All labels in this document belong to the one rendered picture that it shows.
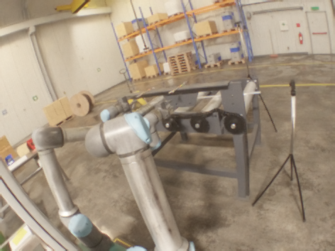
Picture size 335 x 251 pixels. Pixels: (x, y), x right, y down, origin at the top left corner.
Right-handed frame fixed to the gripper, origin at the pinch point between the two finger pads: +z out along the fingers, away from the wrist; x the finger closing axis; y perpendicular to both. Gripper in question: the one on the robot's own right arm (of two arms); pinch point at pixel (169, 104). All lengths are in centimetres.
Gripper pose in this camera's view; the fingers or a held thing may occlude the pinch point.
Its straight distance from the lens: 133.4
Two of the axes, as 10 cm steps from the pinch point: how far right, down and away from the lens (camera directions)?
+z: 5.3, -4.8, 7.0
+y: -8.0, -0.1, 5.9
